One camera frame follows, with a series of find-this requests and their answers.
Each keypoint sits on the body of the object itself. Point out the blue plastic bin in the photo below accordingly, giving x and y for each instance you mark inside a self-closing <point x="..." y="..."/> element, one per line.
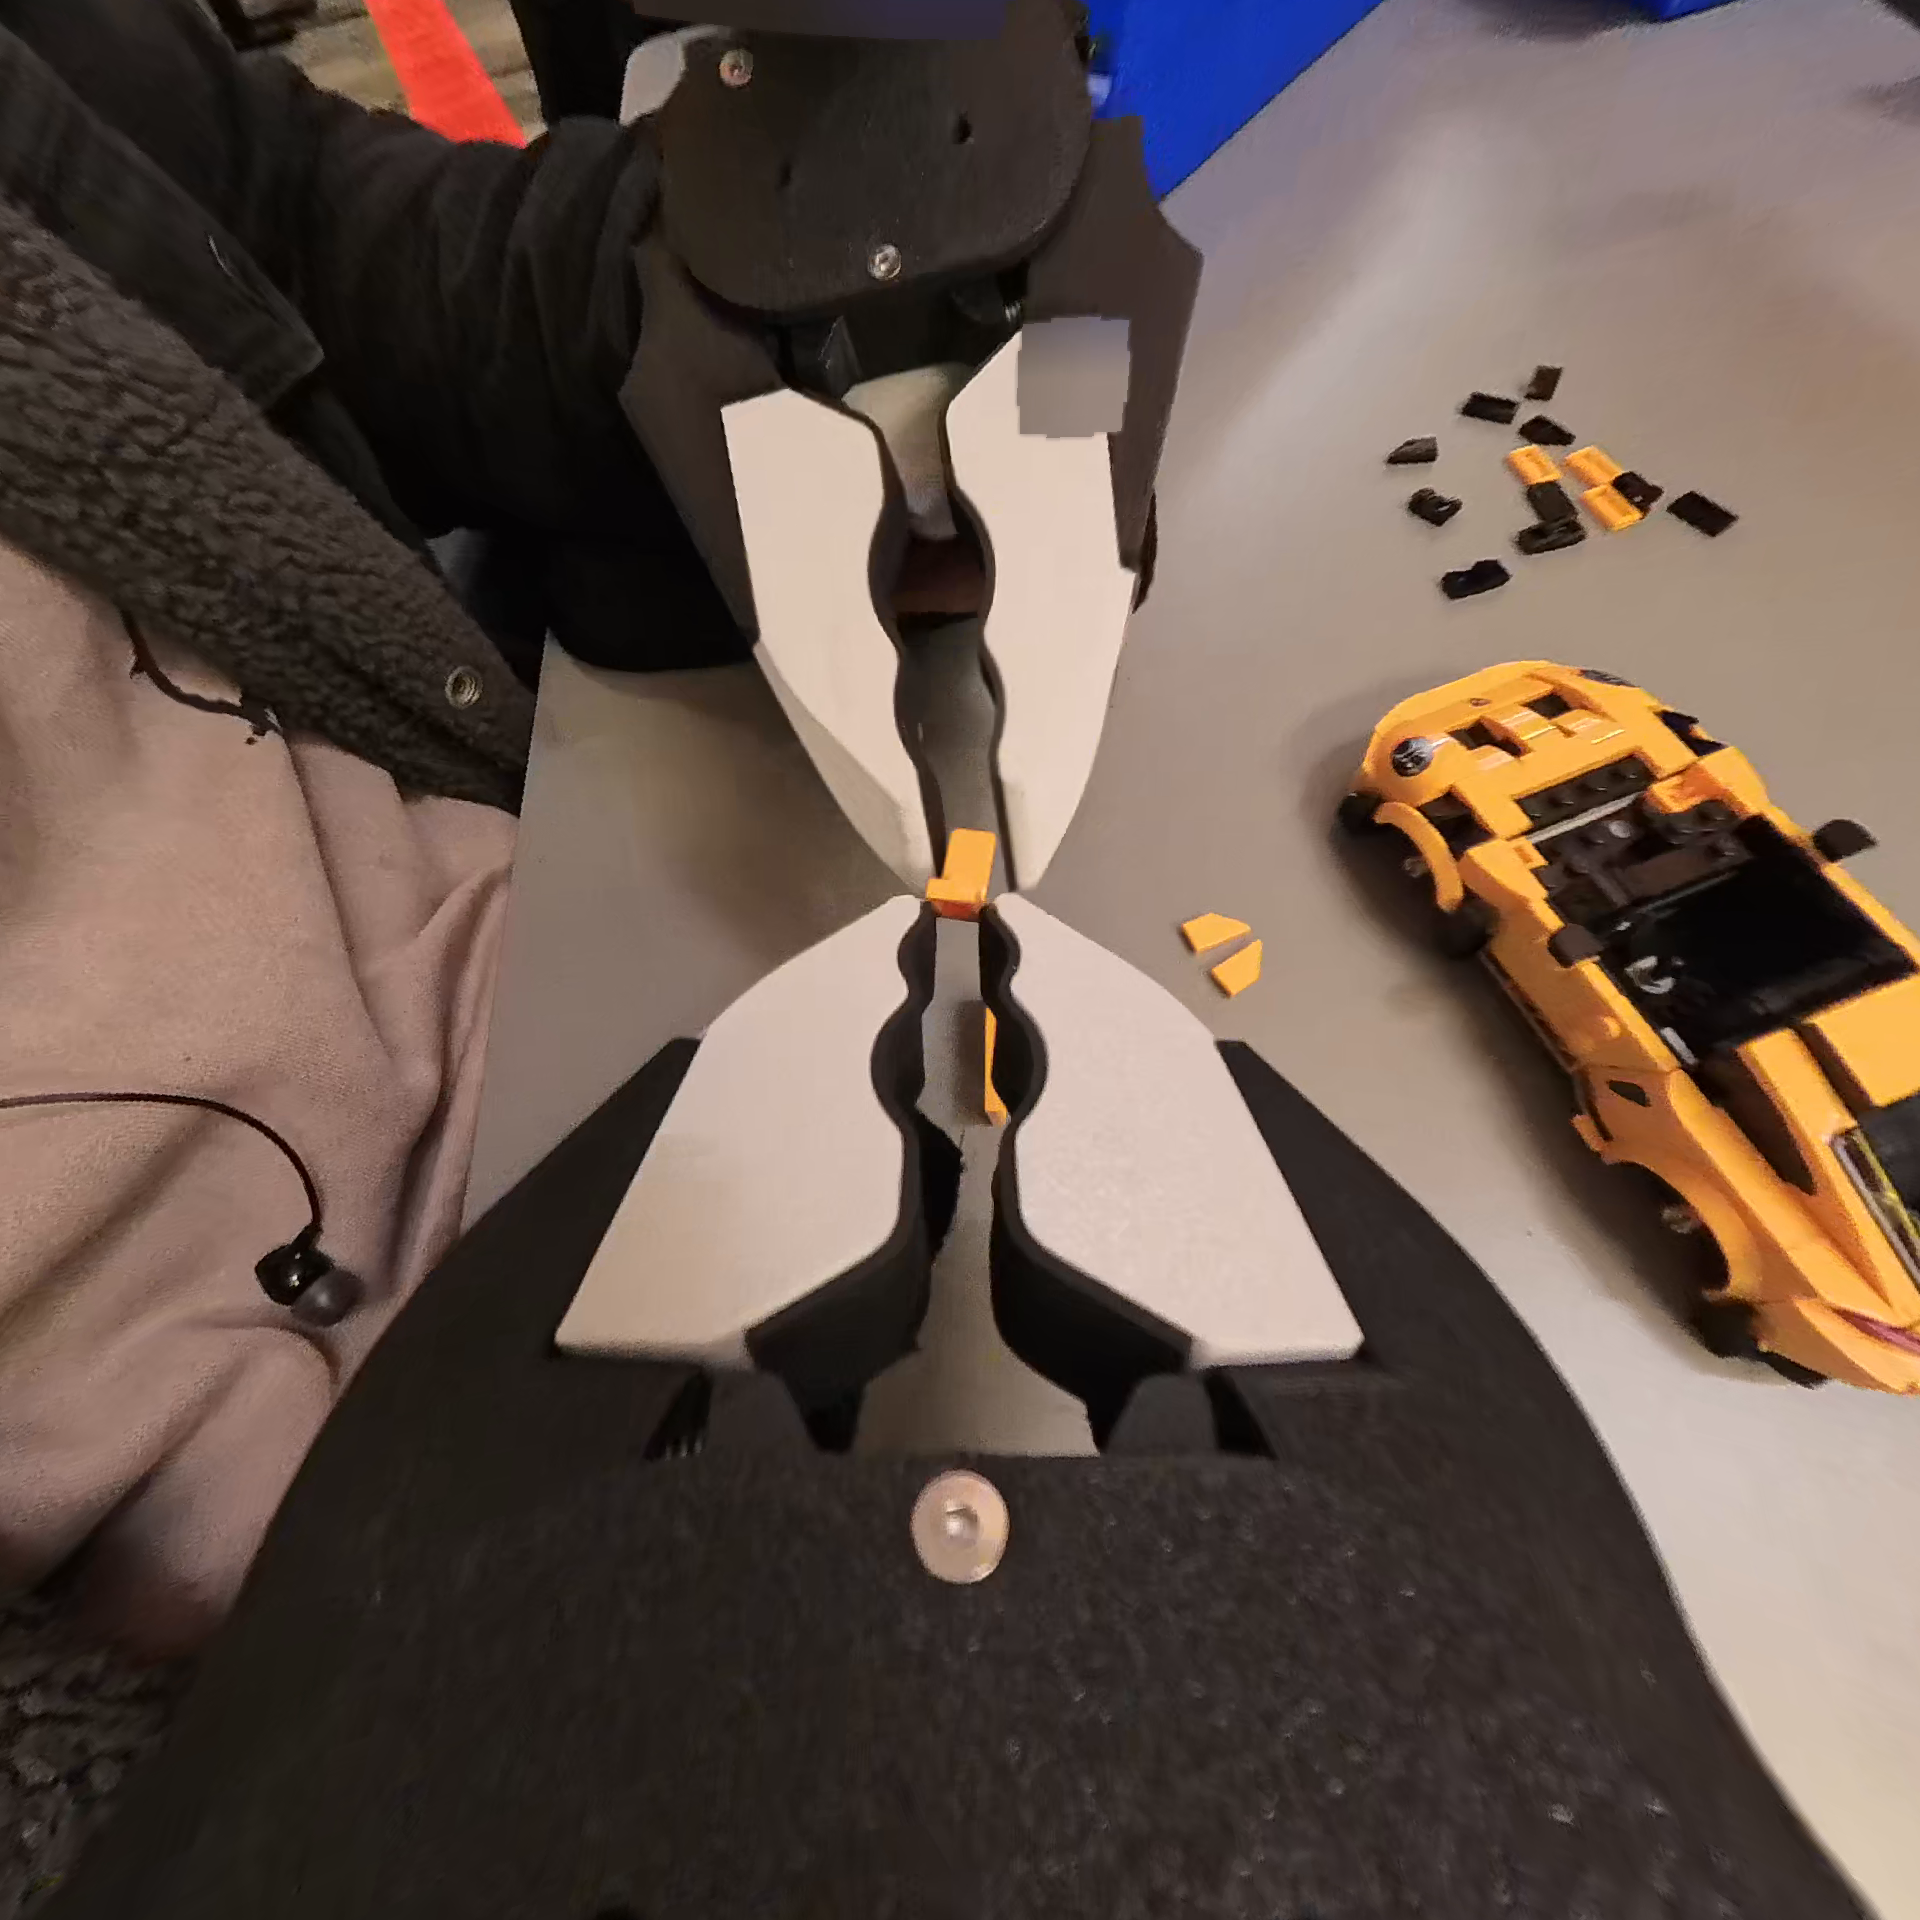
<point x="1185" y="76"/>

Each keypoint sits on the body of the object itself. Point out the orange lego bracket piece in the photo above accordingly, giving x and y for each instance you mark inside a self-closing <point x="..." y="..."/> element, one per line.
<point x="994" y="1074"/>

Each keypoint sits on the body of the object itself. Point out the black fleece jacket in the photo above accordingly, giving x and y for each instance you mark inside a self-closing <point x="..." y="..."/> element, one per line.
<point x="224" y="495"/>

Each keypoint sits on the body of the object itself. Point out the person's left hand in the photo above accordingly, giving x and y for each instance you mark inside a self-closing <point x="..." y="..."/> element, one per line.
<point x="942" y="582"/>

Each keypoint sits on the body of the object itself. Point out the pile of small lego parts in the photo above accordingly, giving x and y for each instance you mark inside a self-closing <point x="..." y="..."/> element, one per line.
<point x="1589" y="487"/>

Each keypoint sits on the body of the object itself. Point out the orange lego car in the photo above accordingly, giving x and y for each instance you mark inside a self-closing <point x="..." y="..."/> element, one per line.
<point x="1769" y="1079"/>

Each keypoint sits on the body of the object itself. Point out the orange lego plate piece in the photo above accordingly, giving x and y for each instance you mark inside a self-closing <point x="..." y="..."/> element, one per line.
<point x="961" y="874"/>

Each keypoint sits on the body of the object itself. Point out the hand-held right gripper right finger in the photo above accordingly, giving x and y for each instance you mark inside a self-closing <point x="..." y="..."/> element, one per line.
<point x="1171" y="1171"/>

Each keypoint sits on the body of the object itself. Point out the orange-red panel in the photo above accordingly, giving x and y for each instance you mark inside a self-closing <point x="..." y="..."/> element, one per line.
<point x="441" y="68"/>

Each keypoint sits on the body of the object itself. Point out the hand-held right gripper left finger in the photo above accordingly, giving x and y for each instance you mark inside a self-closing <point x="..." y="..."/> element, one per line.
<point x="763" y="1171"/>

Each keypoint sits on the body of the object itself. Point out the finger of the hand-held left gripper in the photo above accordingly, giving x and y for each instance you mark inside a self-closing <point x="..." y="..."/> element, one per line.
<point x="809" y="571"/>
<point x="1065" y="599"/>

